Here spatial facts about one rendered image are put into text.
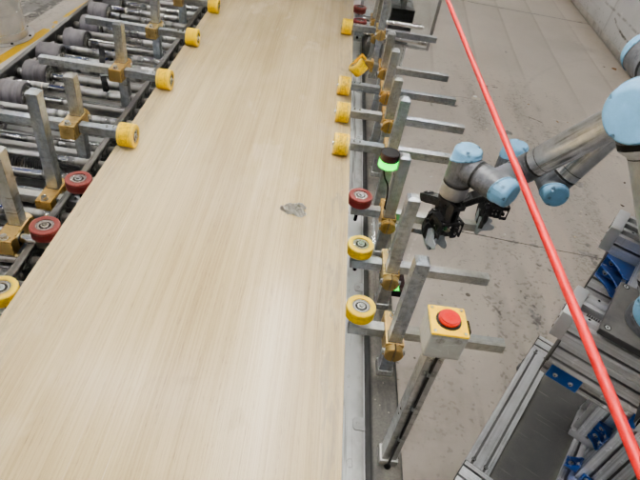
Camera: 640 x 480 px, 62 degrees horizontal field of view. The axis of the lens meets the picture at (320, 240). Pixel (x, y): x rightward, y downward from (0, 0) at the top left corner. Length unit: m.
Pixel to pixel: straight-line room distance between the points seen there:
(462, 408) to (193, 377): 1.47
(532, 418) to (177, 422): 1.48
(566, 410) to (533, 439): 0.22
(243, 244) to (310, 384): 0.49
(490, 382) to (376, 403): 1.17
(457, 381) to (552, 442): 0.49
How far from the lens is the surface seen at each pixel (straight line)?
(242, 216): 1.63
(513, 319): 2.91
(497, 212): 1.86
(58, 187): 1.90
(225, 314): 1.35
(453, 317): 1.00
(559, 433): 2.31
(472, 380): 2.56
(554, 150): 1.42
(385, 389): 1.52
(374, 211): 1.81
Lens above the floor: 1.93
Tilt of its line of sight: 41 degrees down
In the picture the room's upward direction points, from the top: 10 degrees clockwise
